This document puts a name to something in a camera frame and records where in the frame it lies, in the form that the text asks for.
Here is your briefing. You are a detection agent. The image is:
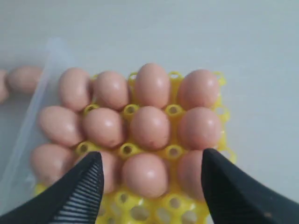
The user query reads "clear plastic tray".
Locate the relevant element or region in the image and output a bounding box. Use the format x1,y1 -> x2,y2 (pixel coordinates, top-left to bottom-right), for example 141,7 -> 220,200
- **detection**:
0,38 -> 74,188

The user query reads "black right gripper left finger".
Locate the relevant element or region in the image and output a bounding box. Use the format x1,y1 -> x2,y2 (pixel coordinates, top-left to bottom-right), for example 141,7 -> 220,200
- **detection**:
0,151 -> 104,224

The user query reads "yellow plastic egg tray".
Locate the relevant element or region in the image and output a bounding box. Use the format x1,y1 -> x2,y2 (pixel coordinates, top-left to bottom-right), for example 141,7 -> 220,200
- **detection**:
35,71 -> 235,224

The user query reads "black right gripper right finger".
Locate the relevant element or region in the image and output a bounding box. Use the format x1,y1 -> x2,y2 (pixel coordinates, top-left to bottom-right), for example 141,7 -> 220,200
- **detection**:
201,148 -> 299,224

